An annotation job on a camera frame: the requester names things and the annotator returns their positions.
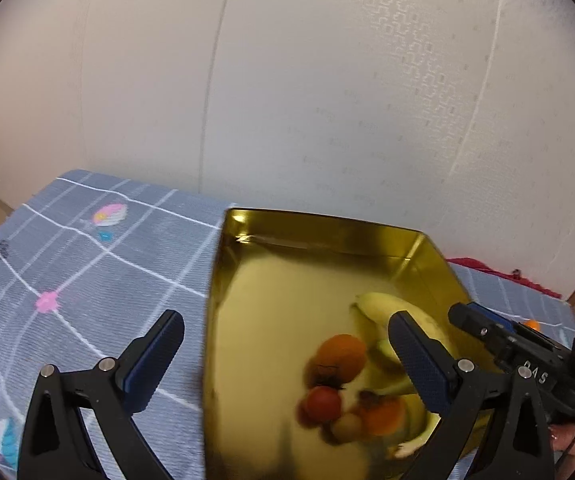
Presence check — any large yellow banana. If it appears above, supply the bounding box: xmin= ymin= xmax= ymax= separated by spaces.
xmin=355 ymin=292 xmax=457 ymax=365

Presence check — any gold tin box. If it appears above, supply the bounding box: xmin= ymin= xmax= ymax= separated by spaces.
xmin=203 ymin=208 xmax=493 ymax=479

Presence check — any mandarin orange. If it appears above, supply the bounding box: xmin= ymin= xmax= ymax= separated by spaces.
xmin=311 ymin=334 xmax=368 ymax=385
xmin=523 ymin=320 xmax=541 ymax=332

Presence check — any large red tomato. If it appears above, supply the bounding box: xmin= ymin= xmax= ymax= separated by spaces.
xmin=301 ymin=386 xmax=343 ymax=425

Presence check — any red blanket edge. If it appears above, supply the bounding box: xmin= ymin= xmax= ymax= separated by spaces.
xmin=448 ymin=257 xmax=562 ymax=299

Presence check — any brown round longan fruit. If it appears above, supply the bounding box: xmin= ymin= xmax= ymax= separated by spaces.
xmin=330 ymin=413 xmax=363 ymax=443

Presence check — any orange with green leaf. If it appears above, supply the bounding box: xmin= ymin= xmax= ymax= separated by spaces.
xmin=356 ymin=394 xmax=407 ymax=437

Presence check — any grey checked bed sheet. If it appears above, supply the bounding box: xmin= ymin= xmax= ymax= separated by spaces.
xmin=0 ymin=170 xmax=575 ymax=479

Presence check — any person right hand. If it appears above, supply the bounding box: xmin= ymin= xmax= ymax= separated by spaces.
xmin=549 ymin=425 xmax=575 ymax=458

